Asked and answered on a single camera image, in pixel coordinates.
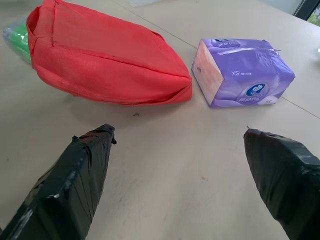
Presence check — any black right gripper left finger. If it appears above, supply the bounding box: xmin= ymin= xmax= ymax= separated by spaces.
xmin=0 ymin=123 xmax=118 ymax=240

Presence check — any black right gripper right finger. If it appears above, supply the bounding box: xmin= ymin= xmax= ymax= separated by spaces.
xmin=243 ymin=126 xmax=320 ymax=240

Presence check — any red fabric bag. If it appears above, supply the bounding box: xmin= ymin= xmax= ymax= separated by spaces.
xmin=25 ymin=0 xmax=193 ymax=107

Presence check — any purple tissue pack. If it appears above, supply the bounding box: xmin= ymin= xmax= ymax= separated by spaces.
xmin=191 ymin=37 xmax=296 ymax=109

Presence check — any green plastic-wrapped pack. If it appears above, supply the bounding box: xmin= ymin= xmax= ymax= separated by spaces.
xmin=2 ymin=17 xmax=33 ymax=65

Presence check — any black chair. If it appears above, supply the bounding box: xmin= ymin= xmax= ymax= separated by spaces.
xmin=292 ymin=0 xmax=320 ymax=25

